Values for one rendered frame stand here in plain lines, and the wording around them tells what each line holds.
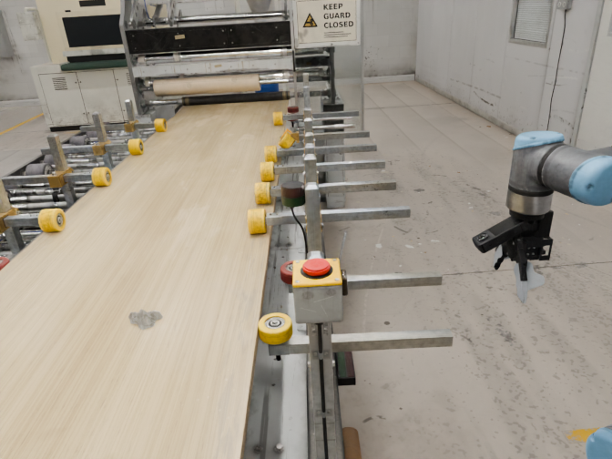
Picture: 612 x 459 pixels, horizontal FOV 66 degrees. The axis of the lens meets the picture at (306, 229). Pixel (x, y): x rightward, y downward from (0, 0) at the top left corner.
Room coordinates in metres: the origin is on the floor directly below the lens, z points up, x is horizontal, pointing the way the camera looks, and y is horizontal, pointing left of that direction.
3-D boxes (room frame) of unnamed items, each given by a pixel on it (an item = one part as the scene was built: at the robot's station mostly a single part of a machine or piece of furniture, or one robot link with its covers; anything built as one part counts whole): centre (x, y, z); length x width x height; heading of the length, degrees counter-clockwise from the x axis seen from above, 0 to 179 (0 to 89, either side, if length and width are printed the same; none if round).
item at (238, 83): (3.72, 0.48, 1.05); 1.43 x 0.12 x 0.12; 89
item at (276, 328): (0.89, 0.09, 0.85); 0.08 x 0.08 x 0.11
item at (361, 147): (2.14, -0.10, 0.95); 0.50 x 0.04 x 0.04; 89
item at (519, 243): (0.94, -0.50, 1.08); 0.09 x 0.08 x 0.12; 91
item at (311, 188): (1.10, -0.02, 0.93); 0.04 x 0.04 x 0.48; 89
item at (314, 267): (0.59, -0.01, 1.22); 0.04 x 0.04 x 0.02
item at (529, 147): (0.93, -0.49, 1.25); 0.10 x 0.09 x 0.12; 19
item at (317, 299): (0.59, -0.01, 1.18); 0.07 x 0.07 x 0.08; 89
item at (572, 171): (0.83, -0.54, 1.25); 0.12 x 0.12 x 0.09; 19
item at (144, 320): (0.95, 0.40, 0.91); 0.09 x 0.07 x 0.02; 56
